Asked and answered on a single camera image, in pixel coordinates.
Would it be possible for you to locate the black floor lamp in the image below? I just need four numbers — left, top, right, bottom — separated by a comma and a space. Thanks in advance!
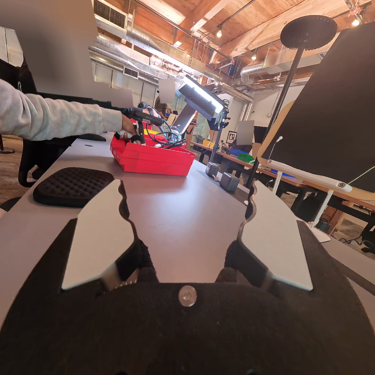
246, 15, 338, 188

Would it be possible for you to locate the red plastic bin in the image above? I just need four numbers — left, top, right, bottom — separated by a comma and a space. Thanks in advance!
110, 133, 197, 177

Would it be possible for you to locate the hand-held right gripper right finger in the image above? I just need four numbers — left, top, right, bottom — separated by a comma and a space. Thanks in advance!
223, 180, 314, 291

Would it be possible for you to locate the silver air duct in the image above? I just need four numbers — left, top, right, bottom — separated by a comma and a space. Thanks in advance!
88, 15, 255, 121

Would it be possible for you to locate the studio light on stand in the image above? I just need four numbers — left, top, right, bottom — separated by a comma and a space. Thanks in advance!
175, 75, 231, 164

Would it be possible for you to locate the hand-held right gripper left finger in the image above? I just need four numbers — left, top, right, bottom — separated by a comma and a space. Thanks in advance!
61, 179, 154, 291

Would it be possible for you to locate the black wrist rest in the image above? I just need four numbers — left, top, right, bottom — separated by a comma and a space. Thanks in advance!
33, 167, 115, 208

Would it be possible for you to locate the black braided hdmi cable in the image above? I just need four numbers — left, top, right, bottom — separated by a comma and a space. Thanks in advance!
145, 117, 174, 145
157, 137, 188, 150

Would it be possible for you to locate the person's left forearm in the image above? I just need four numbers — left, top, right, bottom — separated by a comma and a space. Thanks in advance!
0, 79, 123, 142

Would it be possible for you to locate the person's left hand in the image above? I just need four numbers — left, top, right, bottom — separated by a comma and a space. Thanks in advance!
120, 114, 142, 145

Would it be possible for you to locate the black board on white stand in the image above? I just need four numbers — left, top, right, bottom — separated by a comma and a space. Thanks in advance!
173, 105, 199, 142
257, 21, 375, 243

